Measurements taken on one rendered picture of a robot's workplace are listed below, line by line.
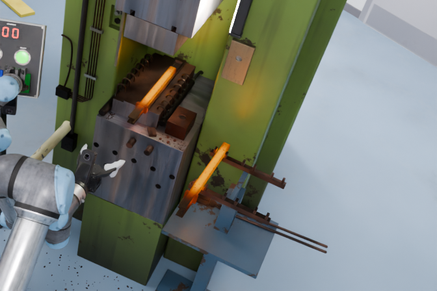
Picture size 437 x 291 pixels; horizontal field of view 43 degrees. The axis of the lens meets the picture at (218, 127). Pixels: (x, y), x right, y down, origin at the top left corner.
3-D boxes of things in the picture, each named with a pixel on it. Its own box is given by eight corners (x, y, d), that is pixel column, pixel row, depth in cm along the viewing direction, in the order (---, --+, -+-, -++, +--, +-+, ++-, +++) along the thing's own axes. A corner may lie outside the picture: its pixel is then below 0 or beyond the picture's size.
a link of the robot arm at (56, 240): (40, 226, 185) (42, 204, 179) (73, 236, 186) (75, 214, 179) (30, 244, 179) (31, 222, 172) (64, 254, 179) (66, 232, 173)
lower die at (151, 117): (155, 129, 223) (159, 113, 218) (110, 110, 225) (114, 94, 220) (192, 80, 256) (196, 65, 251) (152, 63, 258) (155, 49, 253)
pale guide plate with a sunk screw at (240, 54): (242, 86, 213) (254, 49, 203) (220, 76, 214) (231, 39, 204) (243, 83, 215) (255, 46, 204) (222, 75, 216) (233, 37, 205)
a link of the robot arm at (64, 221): (38, 227, 172) (39, 208, 166) (57, 204, 180) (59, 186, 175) (61, 237, 171) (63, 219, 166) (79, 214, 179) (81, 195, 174)
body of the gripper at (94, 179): (82, 174, 193) (64, 196, 184) (85, 156, 188) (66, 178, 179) (103, 182, 193) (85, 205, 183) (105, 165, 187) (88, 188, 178)
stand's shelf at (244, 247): (255, 278, 209) (257, 276, 207) (160, 232, 214) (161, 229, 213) (277, 226, 232) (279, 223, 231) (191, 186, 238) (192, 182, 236)
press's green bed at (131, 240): (145, 286, 273) (162, 225, 244) (76, 255, 277) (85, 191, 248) (186, 211, 317) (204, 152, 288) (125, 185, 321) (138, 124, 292)
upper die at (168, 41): (173, 56, 201) (178, 34, 196) (123, 36, 203) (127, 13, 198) (210, 12, 234) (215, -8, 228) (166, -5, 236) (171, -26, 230)
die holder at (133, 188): (162, 225, 244) (183, 152, 217) (85, 191, 248) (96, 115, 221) (204, 152, 288) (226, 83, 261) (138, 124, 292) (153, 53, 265)
